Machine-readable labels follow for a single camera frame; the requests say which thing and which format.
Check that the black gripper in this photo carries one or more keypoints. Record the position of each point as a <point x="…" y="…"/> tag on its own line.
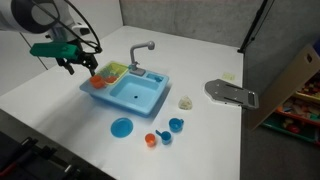
<point x="83" y="57"/>

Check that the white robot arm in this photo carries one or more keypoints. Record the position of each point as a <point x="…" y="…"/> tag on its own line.
<point x="20" y="16"/>

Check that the yellow-green dish drying rack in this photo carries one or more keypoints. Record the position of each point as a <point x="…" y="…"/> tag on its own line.
<point x="116" y="68"/>

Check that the small orange cup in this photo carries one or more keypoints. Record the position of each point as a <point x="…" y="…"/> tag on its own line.
<point x="150" y="140"/>

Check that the orange toy plate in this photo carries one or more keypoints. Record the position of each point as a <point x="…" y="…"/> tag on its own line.
<point x="111" y="79"/>

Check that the grey toy faucet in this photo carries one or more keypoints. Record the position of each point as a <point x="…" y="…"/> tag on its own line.
<point x="133" y="53"/>

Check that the light blue toy sink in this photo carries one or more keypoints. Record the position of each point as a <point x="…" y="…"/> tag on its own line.
<point x="133" y="90"/>

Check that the blue toy plate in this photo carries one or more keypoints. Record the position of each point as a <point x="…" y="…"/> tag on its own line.
<point x="121" y="127"/>

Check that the crumpled white paper wad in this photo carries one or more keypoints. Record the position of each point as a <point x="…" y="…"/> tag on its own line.
<point x="185" y="103"/>

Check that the pale yellow sticker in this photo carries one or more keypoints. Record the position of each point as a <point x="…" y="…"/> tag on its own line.
<point x="228" y="76"/>

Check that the grey metal mounting plate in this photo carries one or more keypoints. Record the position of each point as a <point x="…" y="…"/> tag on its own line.
<point x="226" y="92"/>

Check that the black tripod pole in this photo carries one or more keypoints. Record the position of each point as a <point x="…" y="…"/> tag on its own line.
<point x="253" y="26"/>

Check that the colourful toy shelf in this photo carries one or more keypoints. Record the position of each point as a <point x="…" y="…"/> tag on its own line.
<point x="300" y="113"/>

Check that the blue box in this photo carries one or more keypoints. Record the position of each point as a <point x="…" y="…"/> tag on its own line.
<point x="317" y="46"/>

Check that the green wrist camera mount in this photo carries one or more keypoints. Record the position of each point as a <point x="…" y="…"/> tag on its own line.
<point x="53" y="50"/>

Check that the black equipment frame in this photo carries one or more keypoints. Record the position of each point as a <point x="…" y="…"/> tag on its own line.
<point x="26" y="160"/>

